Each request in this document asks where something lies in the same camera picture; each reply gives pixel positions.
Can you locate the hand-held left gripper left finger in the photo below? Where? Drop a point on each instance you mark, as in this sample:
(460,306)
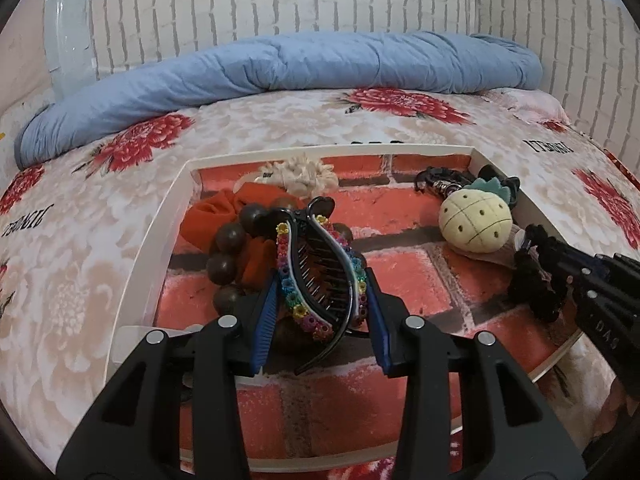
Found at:
(267,322)

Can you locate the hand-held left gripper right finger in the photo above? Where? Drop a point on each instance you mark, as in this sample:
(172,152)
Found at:
(377,322)

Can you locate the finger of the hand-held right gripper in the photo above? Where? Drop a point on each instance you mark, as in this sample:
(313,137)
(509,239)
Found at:
(565,257)

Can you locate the rainbow flower hair clip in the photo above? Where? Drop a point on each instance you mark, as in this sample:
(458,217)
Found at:
(287,285)

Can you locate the black scrunchie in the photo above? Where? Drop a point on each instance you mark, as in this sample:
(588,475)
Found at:
(532,285)

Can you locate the white tray with brick lining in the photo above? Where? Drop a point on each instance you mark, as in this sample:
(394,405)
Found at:
(425,285)

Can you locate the pineapple plush charm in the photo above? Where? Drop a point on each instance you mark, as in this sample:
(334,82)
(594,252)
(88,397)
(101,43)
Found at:
(475,220)

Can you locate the orange scrunchie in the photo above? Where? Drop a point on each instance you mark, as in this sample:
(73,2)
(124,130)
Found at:
(210,215)

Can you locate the pink pillow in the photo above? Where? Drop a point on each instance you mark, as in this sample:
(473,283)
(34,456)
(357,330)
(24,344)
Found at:
(535,107)

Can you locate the floral bed blanket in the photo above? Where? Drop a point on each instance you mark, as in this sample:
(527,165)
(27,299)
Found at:
(75,270)

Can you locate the blue duvet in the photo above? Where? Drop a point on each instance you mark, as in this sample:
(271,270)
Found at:
(300,65)

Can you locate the clear plastic container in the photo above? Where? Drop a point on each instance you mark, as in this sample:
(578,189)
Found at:
(70,25)

